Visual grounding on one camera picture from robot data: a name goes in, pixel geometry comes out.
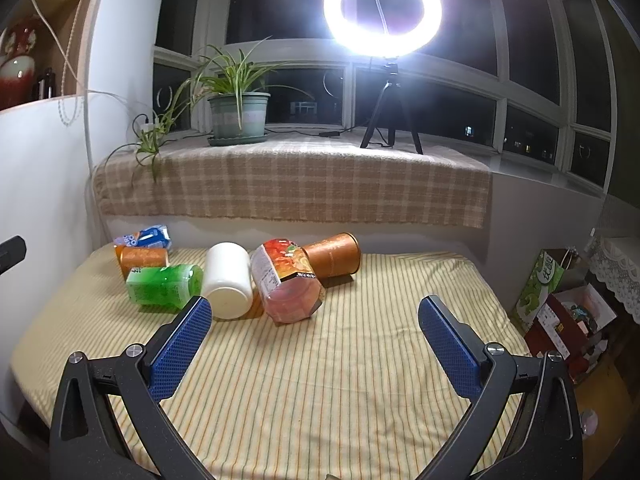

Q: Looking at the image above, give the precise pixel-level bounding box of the orange hexagonal plastic jar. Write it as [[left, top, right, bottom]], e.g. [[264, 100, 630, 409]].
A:
[[250, 238, 324, 324]]

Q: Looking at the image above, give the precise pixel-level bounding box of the white plastic cup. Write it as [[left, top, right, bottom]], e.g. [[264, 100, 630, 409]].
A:
[[201, 242, 253, 320]]

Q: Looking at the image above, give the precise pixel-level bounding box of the brown paper cup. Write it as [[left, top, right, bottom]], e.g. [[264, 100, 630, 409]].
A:
[[303, 232, 361, 280]]

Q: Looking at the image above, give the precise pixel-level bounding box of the red gift box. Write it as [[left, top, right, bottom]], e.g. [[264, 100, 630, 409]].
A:
[[525, 284, 617, 382]]

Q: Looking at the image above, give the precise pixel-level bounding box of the orange can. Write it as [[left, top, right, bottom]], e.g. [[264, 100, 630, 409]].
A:
[[114, 245, 169, 280]]

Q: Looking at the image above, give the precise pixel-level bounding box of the blue white snack packet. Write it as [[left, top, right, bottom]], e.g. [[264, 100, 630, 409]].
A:
[[114, 224, 171, 250]]

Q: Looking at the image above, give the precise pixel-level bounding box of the green plastic bottle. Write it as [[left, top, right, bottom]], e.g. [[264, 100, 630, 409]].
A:
[[126, 264, 204, 309]]

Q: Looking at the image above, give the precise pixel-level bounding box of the green paper bag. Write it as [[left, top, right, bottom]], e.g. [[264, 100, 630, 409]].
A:
[[510, 247, 588, 335]]

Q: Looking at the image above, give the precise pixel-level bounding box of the striped yellow table cloth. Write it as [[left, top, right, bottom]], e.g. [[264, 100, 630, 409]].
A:
[[11, 246, 528, 479]]

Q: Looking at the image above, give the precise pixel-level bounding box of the white lace cloth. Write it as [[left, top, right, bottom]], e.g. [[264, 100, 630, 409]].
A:
[[589, 236, 640, 324]]

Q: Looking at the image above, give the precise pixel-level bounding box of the red white ceramic vase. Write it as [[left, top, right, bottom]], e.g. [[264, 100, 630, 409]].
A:
[[0, 15, 41, 110]]

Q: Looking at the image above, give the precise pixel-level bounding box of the green plant pot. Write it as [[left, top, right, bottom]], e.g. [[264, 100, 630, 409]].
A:
[[207, 92, 270, 146]]

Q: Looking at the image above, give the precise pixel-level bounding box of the spider plant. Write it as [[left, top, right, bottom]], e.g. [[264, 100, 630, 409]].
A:
[[102, 37, 302, 183]]

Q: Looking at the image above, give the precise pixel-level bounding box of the checkered beige sill cloth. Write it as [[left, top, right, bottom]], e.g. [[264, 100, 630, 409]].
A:
[[93, 136, 491, 229]]

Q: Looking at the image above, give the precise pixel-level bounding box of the black tripod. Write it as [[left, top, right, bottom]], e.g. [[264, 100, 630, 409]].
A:
[[360, 61, 423, 155]]

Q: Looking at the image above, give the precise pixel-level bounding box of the white cord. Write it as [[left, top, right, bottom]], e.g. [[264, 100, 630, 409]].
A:
[[28, 0, 101, 127]]

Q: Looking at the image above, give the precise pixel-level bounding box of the white ring light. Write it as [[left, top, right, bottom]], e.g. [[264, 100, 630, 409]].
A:
[[323, 0, 442, 60]]

